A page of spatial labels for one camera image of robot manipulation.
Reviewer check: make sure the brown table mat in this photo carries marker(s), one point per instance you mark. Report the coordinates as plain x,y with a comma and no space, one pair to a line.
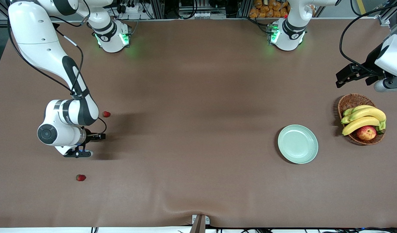
153,161

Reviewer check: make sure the red strawberry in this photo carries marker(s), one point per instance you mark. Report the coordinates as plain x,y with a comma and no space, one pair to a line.
81,177
106,114

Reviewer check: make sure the grey metal mounting bracket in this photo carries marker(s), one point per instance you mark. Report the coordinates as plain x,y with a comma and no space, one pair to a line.
207,220

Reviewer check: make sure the white power strip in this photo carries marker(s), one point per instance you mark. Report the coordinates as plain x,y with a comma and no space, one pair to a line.
133,9

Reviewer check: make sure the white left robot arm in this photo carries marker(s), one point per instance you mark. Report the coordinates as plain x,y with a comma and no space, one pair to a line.
285,45

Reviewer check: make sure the yellow banana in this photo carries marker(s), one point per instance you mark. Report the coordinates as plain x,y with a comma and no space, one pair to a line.
369,113
360,123

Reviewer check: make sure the red yellow apple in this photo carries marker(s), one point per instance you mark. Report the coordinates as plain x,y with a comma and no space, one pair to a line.
366,133

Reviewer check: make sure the brown wicker basket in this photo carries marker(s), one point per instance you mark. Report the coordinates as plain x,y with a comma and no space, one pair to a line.
350,102

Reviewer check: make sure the pile of golden bread rolls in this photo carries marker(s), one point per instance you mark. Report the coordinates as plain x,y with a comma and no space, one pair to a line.
269,13

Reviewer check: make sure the dark camera mast post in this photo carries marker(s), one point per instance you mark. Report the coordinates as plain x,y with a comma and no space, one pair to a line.
198,226

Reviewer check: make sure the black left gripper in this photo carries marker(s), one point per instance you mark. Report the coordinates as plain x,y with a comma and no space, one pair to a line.
371,65

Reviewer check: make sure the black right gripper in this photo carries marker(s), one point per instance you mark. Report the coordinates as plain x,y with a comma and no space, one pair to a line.
89,135

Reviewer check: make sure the pale green round plate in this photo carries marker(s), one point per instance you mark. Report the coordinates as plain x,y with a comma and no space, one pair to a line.
298,144

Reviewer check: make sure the white terminal block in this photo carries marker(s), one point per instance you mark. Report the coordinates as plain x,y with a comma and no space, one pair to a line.
204,15

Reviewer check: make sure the small green-tinged banana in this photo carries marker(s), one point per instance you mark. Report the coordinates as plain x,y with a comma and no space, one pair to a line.
358,108

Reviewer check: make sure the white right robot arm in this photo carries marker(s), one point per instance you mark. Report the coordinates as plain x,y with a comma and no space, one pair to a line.
33,32

